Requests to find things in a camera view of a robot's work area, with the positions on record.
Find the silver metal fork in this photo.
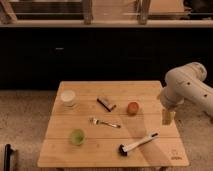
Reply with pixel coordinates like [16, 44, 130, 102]
[89, 117, 121, 128]

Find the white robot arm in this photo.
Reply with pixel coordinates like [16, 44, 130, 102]
[159, 62, 213, 125]

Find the green plastic cup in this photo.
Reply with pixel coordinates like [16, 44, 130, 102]
[69, 129, 85, 146]

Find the dark rectangular block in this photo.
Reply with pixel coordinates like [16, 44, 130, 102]
[97, 97, 116, 112]

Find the wooden table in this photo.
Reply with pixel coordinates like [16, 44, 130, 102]
[38, 81, 189, 168]

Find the black object at floor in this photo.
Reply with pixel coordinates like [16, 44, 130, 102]
[3, 144, 15, 171]

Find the white handled black brush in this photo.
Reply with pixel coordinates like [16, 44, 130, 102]
[118, 133, 158, 156]

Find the wooden shelf rail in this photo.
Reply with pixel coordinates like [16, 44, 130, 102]
[0, 0, 213, 29]

